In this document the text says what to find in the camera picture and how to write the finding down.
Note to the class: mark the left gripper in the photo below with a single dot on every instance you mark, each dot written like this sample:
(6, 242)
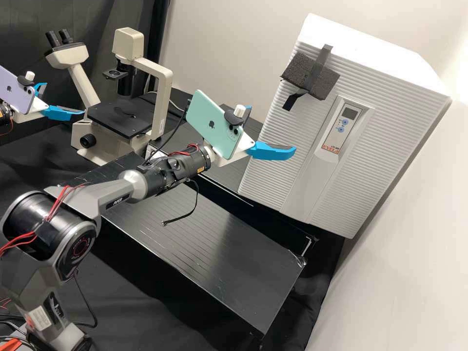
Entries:
(36, 108)

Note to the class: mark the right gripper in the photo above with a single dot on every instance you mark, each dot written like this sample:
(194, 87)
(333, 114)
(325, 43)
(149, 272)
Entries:
(239, 150)

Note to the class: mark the incubator door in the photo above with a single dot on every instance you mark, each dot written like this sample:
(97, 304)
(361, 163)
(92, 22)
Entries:
(292, 164)

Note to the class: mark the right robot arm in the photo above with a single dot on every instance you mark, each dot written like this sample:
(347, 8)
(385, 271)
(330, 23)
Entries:
(109, 190)

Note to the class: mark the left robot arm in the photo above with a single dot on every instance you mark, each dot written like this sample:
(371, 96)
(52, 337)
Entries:
(4, 114)

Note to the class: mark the white incubator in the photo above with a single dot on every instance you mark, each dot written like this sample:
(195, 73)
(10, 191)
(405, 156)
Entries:
(365, 47)

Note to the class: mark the cream microscope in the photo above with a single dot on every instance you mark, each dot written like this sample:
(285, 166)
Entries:
(109, 146)

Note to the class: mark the black platform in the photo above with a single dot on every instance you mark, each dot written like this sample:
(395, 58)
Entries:
(226, 256)
(263, 215)

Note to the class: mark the left wrist camera phone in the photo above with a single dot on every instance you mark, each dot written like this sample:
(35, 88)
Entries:
(11, 87)

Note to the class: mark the wrist camera phone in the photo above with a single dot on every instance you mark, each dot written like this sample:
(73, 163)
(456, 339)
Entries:
(210, 120)
(11, 87)

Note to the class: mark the right wrist camera phone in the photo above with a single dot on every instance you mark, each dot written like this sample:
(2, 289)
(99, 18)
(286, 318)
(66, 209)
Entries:
(210, 120)

